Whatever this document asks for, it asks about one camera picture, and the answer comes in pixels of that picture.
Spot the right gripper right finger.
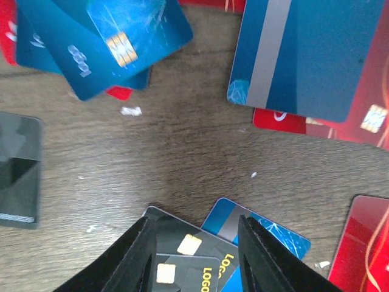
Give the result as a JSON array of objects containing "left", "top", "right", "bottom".
[{"left": 238, "top": 215, "right": 340, "bottom": 292}]

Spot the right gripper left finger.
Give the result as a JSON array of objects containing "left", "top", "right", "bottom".
[{"left": 55, "top": 217, "right": 157, "bottom": 291}]

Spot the black VIP card pair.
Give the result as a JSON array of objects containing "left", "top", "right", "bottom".
[{"left": 144, "top": 206, "right": 239, "bottom": 291}]

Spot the red VIP card front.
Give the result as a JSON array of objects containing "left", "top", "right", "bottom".
[{"left": 328, "top": 195, "right": 388, "bottom": 292}]

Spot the black card beside holder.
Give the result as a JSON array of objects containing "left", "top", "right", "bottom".
[{"left": 1, "top": 112, "right": 43, "bottom": 229}]

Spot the red card pile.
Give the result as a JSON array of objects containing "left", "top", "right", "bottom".
[{"left": 252, "top": 1, "right": 388, "bottom": 151}]

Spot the blue card pile top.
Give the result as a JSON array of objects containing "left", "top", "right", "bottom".
[{"left": 17, "top": 1, "right": 193, "bottom": 101}]

